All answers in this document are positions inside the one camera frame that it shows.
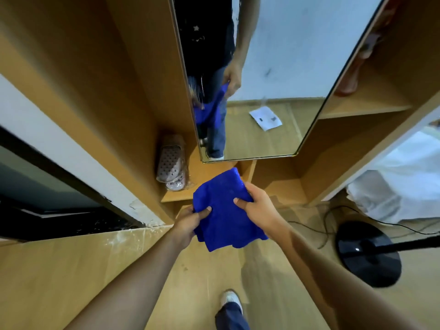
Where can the person's left hand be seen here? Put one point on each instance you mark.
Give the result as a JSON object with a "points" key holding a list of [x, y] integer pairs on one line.
{"points": [[185, 225]]}

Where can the person's right hand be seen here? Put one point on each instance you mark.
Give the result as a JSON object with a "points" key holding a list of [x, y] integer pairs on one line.
{"points": [[264, 209]]}

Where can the blue cloth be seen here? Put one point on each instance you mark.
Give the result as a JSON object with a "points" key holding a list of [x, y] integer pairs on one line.
{"points": [[223, 219]]}

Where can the orange spray bottle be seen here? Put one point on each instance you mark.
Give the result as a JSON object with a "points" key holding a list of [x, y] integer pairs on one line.
{"points": [[347, 82]]}

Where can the tall framed mirror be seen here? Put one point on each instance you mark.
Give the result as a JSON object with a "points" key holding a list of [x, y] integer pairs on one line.
{"points": [[302, 48]]}

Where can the person's left forearm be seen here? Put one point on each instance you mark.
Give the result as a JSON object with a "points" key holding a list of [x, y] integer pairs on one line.
{"points": [[130, 285]]}

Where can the person's right forearm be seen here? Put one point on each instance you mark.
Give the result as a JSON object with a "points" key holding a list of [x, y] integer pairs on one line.
{"points": [[343, 281]]}

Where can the person's white shoe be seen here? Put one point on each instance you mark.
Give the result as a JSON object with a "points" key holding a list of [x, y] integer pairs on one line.
{"points": [[231, 297]]}

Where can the wooden wardrobe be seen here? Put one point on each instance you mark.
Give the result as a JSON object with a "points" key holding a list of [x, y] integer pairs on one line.
{"points": [[103, 82]]}

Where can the grey dotted slipper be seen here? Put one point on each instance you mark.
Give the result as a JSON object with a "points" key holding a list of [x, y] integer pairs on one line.
{"points": [[177, 184], [170, 161]]}

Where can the black standing fan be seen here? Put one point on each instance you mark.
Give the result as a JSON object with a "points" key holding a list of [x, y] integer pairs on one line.
{"points": [[367, 257]]}

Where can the white bed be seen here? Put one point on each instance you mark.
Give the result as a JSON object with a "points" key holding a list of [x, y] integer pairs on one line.
{"points": [[395, 189]]}

